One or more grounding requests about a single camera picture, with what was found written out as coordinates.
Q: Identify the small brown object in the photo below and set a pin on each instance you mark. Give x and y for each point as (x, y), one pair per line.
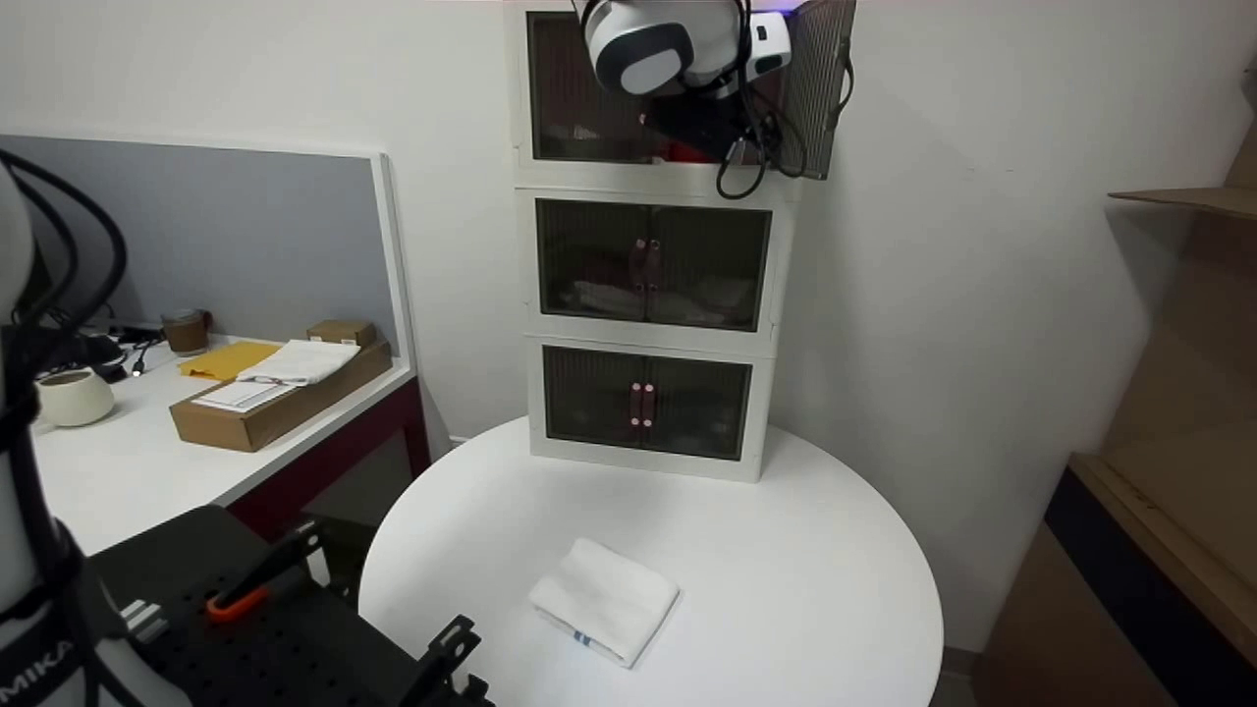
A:
(188, 331)

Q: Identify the black perforated mounting board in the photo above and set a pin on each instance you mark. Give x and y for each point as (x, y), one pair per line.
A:
(262, 654)

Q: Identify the white office desk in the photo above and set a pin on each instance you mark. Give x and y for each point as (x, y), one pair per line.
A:
(131, 467)

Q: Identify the white stackable storage cabinet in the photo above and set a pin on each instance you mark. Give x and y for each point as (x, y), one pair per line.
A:
(649, 270)
(575, 92)
(649, 401)

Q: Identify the white paper sheets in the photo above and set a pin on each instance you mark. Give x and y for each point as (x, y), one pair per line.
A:
(282, 370)

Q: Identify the flat open cardboard box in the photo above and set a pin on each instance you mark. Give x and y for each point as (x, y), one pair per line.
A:
(282, 397)

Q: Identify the smoky transparent cabinet door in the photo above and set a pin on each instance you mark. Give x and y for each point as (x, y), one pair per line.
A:
(824, 92)

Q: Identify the brown wooden shelving unit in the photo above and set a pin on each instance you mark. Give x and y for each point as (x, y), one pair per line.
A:
(1163, 526)

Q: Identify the white folded cloth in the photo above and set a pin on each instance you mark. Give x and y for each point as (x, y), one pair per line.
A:
(605, 600)

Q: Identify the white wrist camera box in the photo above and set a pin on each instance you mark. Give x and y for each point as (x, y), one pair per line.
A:
(773, 41)

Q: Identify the grey partition with white frame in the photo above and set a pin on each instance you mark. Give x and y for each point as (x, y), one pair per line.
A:
(222, 231)

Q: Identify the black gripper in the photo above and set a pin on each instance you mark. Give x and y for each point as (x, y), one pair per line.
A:
(707, 124)

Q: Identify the yellow envelope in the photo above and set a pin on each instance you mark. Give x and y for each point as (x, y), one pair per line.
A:
(227, 360)

